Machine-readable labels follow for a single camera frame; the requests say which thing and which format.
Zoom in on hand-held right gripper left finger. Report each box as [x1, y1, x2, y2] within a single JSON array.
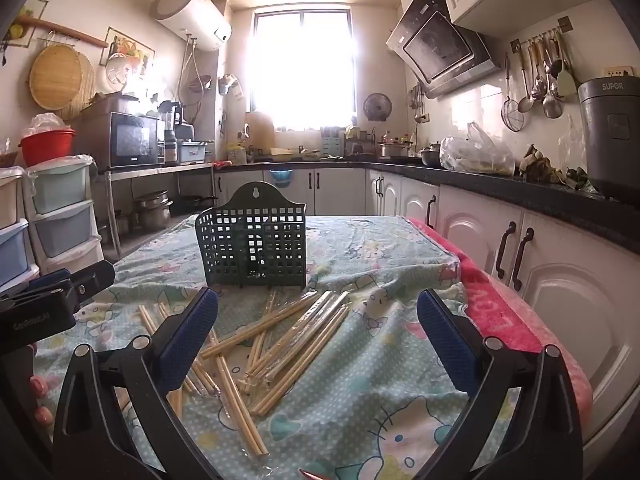
[[52, 286, 223, 480]]

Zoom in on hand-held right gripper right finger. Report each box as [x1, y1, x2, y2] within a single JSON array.
[[416, 289, 586, 480]]

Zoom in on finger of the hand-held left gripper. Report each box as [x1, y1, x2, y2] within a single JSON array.
[[27, 268, 72, 296], [70, 260, 116, 306]]

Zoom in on bunch of chopsticks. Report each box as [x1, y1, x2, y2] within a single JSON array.
[[117, 287, 351, 456]]

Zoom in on green plastic utensil basket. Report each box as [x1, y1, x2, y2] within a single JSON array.
[[195, 181, 307, 292]]

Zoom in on row of hanging kitchen utensils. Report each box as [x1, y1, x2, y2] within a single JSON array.
[[501, 30, 581, 131]]

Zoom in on person's left hand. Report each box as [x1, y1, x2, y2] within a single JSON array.
[[29, 375, 55, 423]]

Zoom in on pastel plastic drawer unit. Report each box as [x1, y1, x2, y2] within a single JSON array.
[[0, 165, 41, 291], [25, 155, 103, 276]]

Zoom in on pink blanket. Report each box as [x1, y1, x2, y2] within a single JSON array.
[[407, 217, 593, 441]]

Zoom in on stacked steel pots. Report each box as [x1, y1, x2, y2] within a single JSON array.
[[132, 190, 173, 231]]

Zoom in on metal kitchen shelf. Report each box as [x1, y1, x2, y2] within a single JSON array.
[[97, 161, 216, 261]]

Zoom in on cartoon cat printed blanket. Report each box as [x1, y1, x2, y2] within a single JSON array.
[[30, 214, 521, 480]]

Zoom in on black frying pan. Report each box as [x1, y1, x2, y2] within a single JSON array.
[[172, 194, 216, 216]]

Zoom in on red plastic bucket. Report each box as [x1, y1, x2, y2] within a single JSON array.
[[19, 129, 77, 167]]

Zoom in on black microwave oven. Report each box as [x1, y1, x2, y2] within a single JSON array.
[[109, 111, 160, 168]]

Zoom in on black blender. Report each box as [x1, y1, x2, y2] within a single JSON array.
[[159, 100, 183, 163]]

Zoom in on black kitchen countertop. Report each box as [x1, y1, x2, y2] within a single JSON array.
[[215, 155, 640, 241]]

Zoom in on brown cardboard box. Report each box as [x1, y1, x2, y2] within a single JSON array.
[[80, 92, 141, 121]]

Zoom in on clear plastic bag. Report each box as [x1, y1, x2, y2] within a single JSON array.
[[439, 121, 516, 177]]

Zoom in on round bamboo tray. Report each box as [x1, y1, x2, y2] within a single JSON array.
[[28, 43, 96, 121]]

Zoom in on leafy vegetables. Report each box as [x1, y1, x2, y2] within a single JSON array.
[[517, 144, 596, 192]]

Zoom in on beige water container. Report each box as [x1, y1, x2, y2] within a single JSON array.
[[244, 111, 276, 151]]

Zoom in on small round fan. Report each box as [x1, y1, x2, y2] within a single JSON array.
[[362, 92, 392, 122]]

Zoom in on wooden rolling pin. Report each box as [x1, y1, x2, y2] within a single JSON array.
[[15, 15, 110, 49]]

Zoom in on grey rice cooker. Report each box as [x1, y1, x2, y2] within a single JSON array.
[[577, 76, 640, 201]]

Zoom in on white water heater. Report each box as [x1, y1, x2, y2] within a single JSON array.
[[151, 0, 233, 52]]

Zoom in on kitchen window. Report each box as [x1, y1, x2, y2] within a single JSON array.
[[251, 7, 357, 131]]

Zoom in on black range hood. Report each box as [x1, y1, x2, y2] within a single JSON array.
[[386, 0, 501, 100]]

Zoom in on fruit wall poster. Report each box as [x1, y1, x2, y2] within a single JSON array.
[[105, 26, 156, 78], [2, 0, 48, 48]]

